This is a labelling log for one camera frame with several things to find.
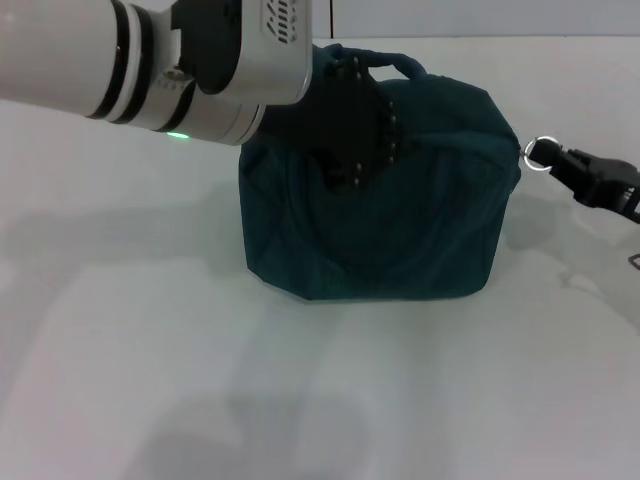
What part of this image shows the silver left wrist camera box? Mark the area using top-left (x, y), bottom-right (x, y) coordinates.
top-left (171, 0), bottom-right (315, 107)

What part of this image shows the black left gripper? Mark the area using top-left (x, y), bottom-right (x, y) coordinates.
top-left (258, 53), bottom-right (423, 195)

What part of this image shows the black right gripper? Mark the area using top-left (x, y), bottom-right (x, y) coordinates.
top-left (528, 137), bottom-right (640, 225)

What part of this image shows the dark teal insulated lunch bag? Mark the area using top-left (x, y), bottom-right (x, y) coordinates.
top-left (237, 42), bottom-right (557, 304)

